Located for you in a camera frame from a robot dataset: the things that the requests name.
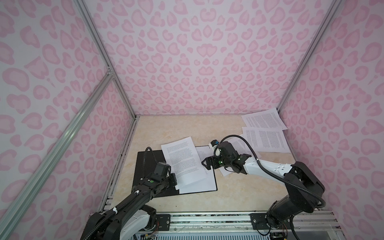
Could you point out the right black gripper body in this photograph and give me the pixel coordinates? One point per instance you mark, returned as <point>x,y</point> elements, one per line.
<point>221,161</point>

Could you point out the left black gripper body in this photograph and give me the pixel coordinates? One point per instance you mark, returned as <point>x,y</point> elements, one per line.
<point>170,181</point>

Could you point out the blue black file folder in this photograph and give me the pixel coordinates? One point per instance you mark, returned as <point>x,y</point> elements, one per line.
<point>145,166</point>

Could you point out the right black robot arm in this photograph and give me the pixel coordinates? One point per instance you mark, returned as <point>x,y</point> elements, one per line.
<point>304,189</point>

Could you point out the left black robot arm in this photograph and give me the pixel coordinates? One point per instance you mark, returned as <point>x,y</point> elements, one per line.
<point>109,225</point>

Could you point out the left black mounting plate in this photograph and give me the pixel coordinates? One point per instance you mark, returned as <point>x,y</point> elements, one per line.
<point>160,222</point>

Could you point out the black mounting plate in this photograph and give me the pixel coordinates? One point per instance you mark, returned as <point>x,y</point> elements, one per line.
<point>160,222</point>
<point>260,222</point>

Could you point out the printed paper sheet far corner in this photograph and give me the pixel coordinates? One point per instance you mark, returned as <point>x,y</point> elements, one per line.
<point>268,119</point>

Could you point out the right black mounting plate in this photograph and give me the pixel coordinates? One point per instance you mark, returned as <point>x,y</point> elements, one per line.
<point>260,222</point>

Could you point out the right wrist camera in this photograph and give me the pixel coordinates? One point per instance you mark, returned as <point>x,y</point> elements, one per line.
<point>213,144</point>

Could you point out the printed paper sheet right wall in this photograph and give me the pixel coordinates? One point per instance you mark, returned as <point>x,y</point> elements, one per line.
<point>266,140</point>

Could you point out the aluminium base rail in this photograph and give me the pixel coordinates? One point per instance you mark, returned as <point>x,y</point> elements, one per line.
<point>320,225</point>

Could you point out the aluminium frame post back left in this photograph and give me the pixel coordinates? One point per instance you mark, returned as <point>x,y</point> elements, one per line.
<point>100,46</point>

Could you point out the aluminium frame post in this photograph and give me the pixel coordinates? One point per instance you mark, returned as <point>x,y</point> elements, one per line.
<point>333,11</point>
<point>100,46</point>

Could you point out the aluminium frame strut diagonal left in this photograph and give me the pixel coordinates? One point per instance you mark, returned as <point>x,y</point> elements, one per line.
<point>21,204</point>

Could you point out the aluminium frame post back right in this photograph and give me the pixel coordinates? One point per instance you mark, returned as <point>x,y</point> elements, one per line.
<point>333,11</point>

